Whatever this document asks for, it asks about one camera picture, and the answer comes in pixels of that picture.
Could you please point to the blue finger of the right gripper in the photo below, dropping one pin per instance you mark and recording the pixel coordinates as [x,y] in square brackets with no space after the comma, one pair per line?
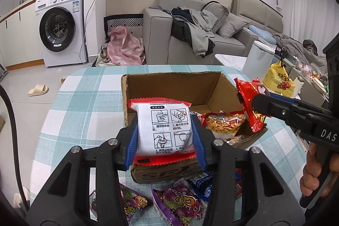
[296,101]
[285,111]

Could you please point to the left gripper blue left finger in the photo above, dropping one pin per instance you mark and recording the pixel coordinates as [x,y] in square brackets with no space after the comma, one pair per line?
[132,145]

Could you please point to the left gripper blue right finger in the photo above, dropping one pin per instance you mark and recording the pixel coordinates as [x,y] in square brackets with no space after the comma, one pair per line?
[197,139]

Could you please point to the silver red noodle bag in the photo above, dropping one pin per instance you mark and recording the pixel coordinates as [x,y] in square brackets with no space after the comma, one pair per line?
[223,123]

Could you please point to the red chocolate pie pack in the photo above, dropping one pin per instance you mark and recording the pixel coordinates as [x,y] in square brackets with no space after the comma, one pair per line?
[246,91]

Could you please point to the white red instruction snack pack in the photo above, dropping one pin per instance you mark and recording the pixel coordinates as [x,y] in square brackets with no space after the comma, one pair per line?
[164,131]

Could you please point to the blue cookie pack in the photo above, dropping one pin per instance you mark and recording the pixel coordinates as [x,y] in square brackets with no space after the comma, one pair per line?
[202,184]

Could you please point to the purple grape candy bag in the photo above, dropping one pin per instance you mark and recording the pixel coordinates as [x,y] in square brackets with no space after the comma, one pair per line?
[133,202]

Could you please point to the red cone chips bag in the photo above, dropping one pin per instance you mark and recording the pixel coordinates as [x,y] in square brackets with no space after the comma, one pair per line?
[238,186]

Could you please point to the person's right hand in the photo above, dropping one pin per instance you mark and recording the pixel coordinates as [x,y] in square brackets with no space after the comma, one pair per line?
[312,170]

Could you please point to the yellow plastic bag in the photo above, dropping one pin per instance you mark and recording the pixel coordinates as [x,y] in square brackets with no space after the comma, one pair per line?
[278,80]

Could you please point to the brown SF cardboard box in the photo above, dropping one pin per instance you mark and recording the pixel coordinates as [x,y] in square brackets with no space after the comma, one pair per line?
[205,91]

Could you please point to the white cylindrical appliance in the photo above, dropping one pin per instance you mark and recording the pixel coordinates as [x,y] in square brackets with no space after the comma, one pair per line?
[258,61]

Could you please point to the teal checked tablecloth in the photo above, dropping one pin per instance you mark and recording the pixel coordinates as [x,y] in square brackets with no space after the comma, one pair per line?
[88,111]

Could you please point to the grey cushion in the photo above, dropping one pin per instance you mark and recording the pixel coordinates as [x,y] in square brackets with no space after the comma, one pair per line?
[232,25]

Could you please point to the pink cloth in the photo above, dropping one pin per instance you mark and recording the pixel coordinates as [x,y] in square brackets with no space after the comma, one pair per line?
[124,48]

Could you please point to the grey sofa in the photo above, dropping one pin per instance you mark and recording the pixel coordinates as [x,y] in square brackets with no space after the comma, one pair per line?
[162,48]

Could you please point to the beige slipper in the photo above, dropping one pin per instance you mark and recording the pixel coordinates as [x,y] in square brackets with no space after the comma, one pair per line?
[38,90]

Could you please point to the grey clothes pile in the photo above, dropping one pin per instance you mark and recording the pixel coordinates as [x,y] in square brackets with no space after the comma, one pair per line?
[195,28]

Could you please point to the black patterned chair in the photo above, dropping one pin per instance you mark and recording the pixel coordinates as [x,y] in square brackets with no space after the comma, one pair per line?
[134,22]

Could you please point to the white washing machine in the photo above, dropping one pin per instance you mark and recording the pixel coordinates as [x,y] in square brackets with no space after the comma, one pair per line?
[61,28]

